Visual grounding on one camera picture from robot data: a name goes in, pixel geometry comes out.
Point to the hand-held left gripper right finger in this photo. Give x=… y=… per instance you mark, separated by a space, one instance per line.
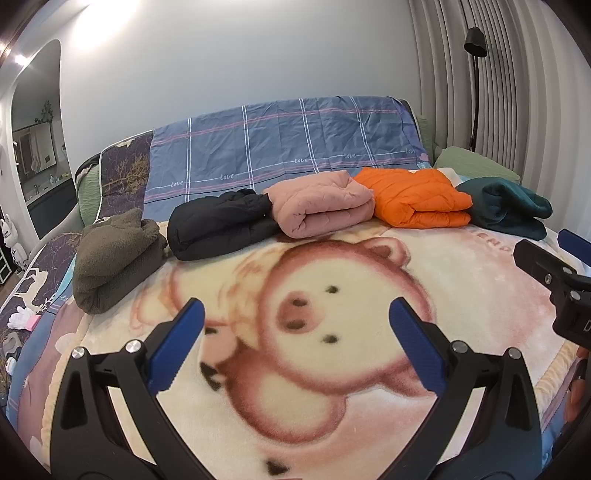
x=415 y=346

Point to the white cat figurine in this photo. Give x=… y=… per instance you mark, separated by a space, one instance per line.
x=11 y=240

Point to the blue plaid quilt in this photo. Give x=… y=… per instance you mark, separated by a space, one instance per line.
x=277 y=143

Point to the teal garment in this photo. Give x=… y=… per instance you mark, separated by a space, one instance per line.
x=503 y=203

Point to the brown fleece jacket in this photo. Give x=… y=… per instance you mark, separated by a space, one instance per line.
x=111 y=263

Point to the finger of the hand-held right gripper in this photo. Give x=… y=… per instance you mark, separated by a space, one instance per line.
x=572 y=244
x=540 y=265

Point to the wall mirror cabinet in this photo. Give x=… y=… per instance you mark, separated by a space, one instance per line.
x=34 y=147

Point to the person's right hand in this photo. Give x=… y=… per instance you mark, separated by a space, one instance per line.
x=584 y=364

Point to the pink quilted jacket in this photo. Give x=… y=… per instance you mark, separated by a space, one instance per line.
x=318 y=203

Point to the dark printed bedspread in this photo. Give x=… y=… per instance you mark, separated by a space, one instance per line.
x=41 y=277

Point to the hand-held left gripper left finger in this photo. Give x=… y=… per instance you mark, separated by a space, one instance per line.
x=178 y=341

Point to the dark kitchen cabinet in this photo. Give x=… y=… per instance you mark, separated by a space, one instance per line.
x=51 y=207

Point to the cartoon bear blanket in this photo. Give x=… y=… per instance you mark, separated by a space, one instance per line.
x=323 y=277

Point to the orange puffer jacket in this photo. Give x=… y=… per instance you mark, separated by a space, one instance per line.
x=411 y=194

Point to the black floor lamp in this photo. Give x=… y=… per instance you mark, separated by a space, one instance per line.
x=474 y=41

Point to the grey pleated curtain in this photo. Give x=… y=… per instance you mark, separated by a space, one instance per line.
x=531 y=115

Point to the green plain pillow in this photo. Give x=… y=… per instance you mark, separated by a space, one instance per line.
x=471 y=161

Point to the white glove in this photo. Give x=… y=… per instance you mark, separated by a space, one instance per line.
x=21 y=318

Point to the grey cloth item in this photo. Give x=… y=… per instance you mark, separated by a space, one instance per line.
x=11 y=346

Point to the dark floral pillow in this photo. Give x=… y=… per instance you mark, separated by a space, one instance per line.
x=124 y=170

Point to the black puffer jacket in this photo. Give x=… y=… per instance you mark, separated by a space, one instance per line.
x=217 y=226

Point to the green ribbed pillow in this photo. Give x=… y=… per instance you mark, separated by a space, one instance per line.
x=87 y=194

